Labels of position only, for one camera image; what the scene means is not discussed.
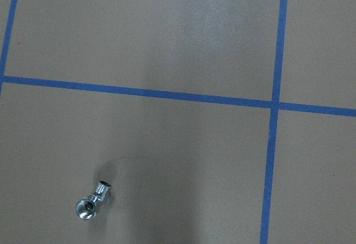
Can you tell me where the chrome metal pipe fitting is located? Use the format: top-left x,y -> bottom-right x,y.
76,181 -> 112,220

